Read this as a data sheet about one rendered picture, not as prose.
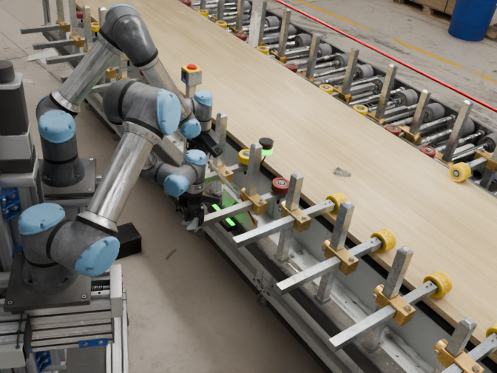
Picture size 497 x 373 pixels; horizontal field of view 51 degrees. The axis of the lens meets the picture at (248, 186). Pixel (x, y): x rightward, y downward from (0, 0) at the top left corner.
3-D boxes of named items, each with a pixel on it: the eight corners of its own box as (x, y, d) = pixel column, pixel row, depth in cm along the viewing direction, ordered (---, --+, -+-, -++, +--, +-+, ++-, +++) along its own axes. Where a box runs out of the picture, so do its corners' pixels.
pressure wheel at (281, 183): (276, 211, 225) (279, 189, 218) (265, 200, 229) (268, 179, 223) (291, 205, 229) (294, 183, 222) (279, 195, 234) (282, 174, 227)
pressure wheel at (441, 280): (440, 277, 172) (420, 274, 179) (444, 300, 174) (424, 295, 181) (451, 271, 176) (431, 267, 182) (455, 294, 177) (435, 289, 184)
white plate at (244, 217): (254, 239, 223) (257, 221, 217) (221, 205, 239) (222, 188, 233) (255, 238, 223) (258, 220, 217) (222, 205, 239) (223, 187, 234)
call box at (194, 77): (188, 88, 232) (188, 72, 228) (180, 81, 237) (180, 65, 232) (201, 85, 236) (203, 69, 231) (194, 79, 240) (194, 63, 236)
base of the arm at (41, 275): (18, 296, 143) (12, 270, 138) (26, 257, 155) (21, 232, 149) (77, 291, 147) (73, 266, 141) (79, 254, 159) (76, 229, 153)
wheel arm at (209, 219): (199, 231, 205) (199, 222, 203) (194, 226, 207) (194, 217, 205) (285, 198, 228) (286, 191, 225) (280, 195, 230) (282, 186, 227)
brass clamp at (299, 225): (298, 233, 195) (300, 223, 192) (276, 213, 203) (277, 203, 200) (310, 228, 198) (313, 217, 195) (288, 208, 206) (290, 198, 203)
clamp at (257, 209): (257, 216, 217) (258, 206, 214) (238, 198, 225) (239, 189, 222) (267, 212, 219) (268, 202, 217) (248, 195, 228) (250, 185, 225)
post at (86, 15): (90, 81, 342) (84, 7, 314) (88, 78, 344) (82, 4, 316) (95, 80, 344) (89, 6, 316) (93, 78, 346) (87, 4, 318)
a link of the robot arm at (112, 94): (79, 91, 144) (130, 182, 186) (112, 102, 141) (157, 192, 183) (102, 61, 149) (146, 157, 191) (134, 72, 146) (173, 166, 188)
